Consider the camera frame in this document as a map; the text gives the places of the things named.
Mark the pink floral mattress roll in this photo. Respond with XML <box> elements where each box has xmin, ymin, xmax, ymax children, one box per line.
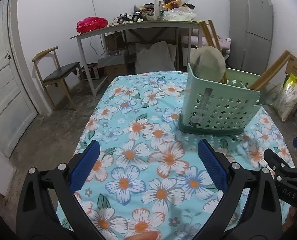
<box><xmin>182</xmin><ymin>28</ymin><xmax>231</xmax><ymax>51</ymax></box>

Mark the floral blue tablecloth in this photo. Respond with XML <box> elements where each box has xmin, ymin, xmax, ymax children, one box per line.
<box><xmin>75</xmin><ymin>72</ymin><xmax>294</xmax><ymax>239</ymax></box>

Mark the grey desk table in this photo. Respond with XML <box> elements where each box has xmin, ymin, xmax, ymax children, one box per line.
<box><xmin>71</xmin><ymin>21</ymin><xmax>204</xmax><ymax>96</ymax></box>

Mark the red plastic bag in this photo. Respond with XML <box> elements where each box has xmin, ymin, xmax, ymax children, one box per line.
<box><xmin>76</xmin><ymin>16</ymin><xmax>108</xmax><ymax>34</ymax></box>

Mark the white door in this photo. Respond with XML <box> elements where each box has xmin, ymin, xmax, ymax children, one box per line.
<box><xmin>0</xmin><ymin>0</ymin><xmax>37</xmax><ymax>158</ymax></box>

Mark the large white ceramic spoon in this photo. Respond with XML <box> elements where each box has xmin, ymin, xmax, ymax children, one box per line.
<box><xmin>190</xmin><ymin>46</ymin><xmax>225</xmax><ymax>82</ymax></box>

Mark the steel ladle spoon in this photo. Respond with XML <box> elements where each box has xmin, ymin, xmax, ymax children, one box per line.
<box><xmin>257</xmin><ymin>82</ymin><xmax>282</xmax><ymax>106</ymax></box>

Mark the clear plastic bag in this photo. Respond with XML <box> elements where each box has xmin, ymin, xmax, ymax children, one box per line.
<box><xmin>163</xmin><ymin>7</ymin><xmax>197</xmax><ymax>21</ymax></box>

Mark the yellow plastic bag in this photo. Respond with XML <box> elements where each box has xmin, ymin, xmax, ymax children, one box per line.
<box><xmin>164</xmin><ymin>0</ymin><xmax>182</xmax><ymax>10</ymax></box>

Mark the silver refrigerator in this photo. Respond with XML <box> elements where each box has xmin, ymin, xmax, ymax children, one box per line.
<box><xmin>228</xmin><ymin>0</ymin><xmax>274</xmax><ymax>75</ymax></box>

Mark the green plastic utensil holder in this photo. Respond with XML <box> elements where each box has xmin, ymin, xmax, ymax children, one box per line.
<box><xmin>178</xmin><ymin>66</ymin><xmax>261</xmax><ymax>136</ymax></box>

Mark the yellow green rice bag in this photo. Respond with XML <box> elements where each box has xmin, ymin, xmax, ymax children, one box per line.
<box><xmin>273</xmin><ymin>74</ymin><xmax>297</xmax><ymax>122</ymax></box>

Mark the wooden chair black seat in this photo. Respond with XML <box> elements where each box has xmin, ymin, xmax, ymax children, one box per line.
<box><xmin>32</xmin><ymin>46</ymin><xmax>82</xmax><ymax>110</ymax></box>

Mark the grey pillow under desk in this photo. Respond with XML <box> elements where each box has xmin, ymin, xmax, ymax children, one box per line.
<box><xmin>135</xmin><ymin>41</ymin><xmax>177</xmax><ymax>74</ymax></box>

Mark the right hand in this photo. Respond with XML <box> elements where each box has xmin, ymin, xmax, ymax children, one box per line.
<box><xmin>282</xmin><ymin>206</ymin><xmax>297</xmax><ymax>232</ymax></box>

